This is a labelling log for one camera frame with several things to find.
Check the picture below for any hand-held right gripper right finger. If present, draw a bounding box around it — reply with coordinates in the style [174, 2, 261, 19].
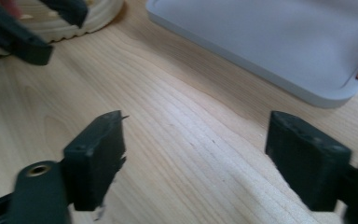
[264, 110, 352, 213]

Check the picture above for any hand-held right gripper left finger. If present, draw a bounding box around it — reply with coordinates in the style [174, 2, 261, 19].
[62, 109, 128, 213]

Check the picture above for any cream clog shoe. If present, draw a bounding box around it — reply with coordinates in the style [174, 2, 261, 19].
[0, 0, 126, 64]

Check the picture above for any grey plastic tray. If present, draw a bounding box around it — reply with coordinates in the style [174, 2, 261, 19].
[145, 0, 358, 109]

